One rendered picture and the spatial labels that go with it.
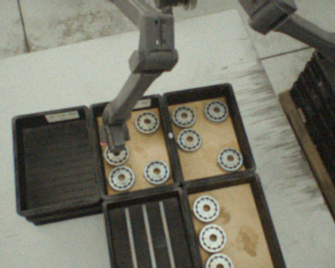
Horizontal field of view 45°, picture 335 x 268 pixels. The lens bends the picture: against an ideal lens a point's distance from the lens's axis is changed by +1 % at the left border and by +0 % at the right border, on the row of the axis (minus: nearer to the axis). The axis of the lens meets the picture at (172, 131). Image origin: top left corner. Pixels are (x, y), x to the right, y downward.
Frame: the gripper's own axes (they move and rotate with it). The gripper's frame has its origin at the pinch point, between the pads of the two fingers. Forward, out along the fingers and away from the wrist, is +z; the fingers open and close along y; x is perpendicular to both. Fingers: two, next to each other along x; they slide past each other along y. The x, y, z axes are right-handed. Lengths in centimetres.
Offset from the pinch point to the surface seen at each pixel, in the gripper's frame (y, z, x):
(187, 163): 26.6, 11.9, -11.5
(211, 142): 38.5, 12.7, -4.0
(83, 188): -16.1, 10.7, -14.0
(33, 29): -50, 102, 127
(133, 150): 5.8, 12.0, -1.7
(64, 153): -22.1, 11.6, 2.0
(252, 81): 68, 28, 27
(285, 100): 106, 86, 36
